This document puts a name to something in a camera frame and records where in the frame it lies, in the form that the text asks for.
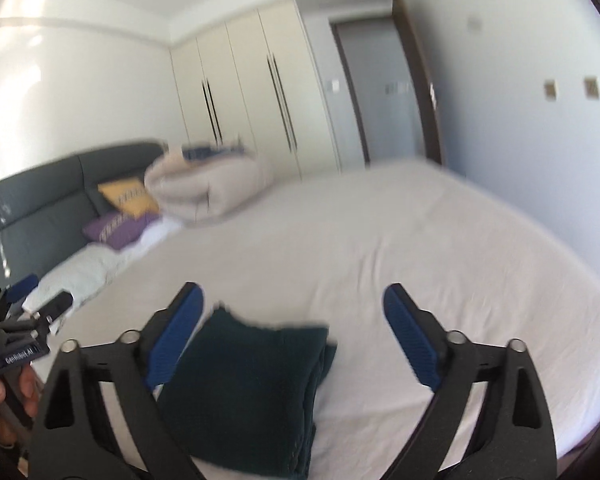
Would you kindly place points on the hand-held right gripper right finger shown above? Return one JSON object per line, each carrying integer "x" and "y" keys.
{"x": 410, "y": 335}

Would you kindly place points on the white wall switch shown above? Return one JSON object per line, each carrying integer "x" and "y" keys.
{"x": 335, "y": 86}

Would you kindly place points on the white pillow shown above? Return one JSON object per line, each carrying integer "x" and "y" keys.
{"x": 85, "y": 270}

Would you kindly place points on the grey door with dark frame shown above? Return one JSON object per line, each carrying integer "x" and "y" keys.
{"x": 380, "y": 110}

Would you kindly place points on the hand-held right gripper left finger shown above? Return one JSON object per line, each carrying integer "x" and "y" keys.
{"x": 172, "y": 340}

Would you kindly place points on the cream wardrobe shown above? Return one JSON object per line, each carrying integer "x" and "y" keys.
{"x": 250, "y": 90}

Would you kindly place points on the yellow patterned pillow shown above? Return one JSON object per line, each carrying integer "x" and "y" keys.
{"x": 127, "y": 197}

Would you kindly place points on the grey padded headboard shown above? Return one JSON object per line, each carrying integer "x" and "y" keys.
{"x": 40, "y": 205}

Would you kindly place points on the small square wall plate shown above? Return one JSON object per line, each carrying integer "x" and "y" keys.
{"x": 591, "y": 86}
{"x": 550, "y": 88}

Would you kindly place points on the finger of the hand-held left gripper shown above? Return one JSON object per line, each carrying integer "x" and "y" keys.
{"x": 55, "y": 305}
{"x": 22, "y": 282}

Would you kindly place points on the person's left hand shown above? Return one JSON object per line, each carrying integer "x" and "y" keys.
{"x": 5, "y": 395}

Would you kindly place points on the folded beige duvet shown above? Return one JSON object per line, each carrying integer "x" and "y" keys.
{"x": 205, "y": 185}

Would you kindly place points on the purple patterned pillow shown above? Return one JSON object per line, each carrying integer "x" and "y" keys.
{"x": 115, "y": 230}

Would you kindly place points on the bed with white sheet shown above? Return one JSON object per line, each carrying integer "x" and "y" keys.
{"x": 380, "y": 240}

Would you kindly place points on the dark green knit sweater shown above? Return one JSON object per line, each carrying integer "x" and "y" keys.
{"x": 245, "y": 390}

